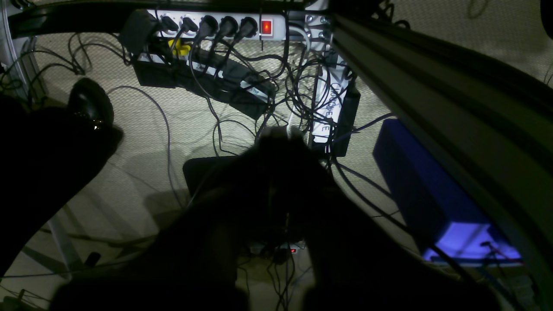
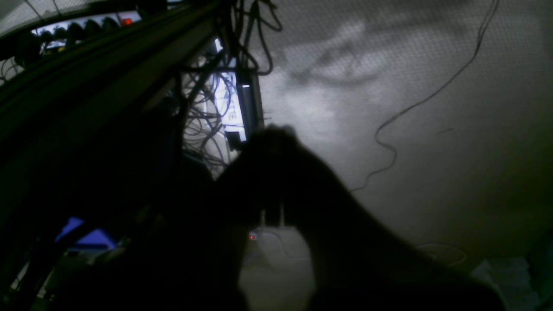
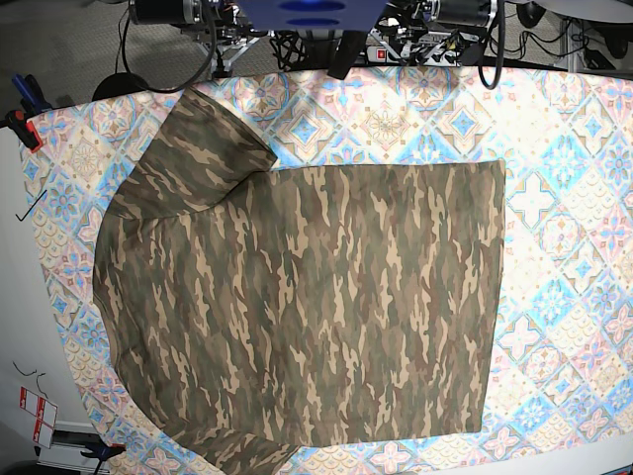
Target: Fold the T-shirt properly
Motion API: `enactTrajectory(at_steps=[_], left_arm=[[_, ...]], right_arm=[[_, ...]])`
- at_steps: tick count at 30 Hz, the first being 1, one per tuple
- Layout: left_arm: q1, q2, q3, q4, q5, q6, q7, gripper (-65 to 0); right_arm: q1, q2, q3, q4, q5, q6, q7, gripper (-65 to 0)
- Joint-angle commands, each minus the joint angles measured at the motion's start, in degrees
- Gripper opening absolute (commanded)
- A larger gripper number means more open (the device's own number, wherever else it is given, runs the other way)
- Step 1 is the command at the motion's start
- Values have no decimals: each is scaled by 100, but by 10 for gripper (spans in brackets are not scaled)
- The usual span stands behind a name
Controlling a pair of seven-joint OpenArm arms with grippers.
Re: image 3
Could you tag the camouflage T-shirt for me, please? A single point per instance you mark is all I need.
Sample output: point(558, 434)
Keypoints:
point(252, 311)

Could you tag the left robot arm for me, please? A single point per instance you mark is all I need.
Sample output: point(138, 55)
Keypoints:
point(468, 13)

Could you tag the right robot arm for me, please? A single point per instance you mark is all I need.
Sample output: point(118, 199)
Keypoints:
point(179, 13)

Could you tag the white power strip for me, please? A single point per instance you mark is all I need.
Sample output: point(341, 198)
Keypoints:
point(424, 55)

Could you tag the black round base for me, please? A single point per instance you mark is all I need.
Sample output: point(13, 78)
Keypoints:
point(119, 84)

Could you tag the patterned tile tablecloth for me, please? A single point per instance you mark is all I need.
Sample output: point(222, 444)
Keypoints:
point(561, 372)

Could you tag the black allen key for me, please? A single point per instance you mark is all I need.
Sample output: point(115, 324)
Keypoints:
point(22, 217)

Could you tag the black blue bottom clamp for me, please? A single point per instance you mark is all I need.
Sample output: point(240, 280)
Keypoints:
point(101, 452)

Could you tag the blue table clamp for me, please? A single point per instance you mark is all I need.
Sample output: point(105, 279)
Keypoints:
point(33, 99)

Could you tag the red black table clamp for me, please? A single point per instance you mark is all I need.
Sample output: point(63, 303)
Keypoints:
point(18, 122)

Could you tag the red white label tag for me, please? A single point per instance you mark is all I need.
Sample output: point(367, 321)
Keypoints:
point(43, 413)

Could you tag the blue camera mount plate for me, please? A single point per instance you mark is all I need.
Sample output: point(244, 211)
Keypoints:
point(278, 15)

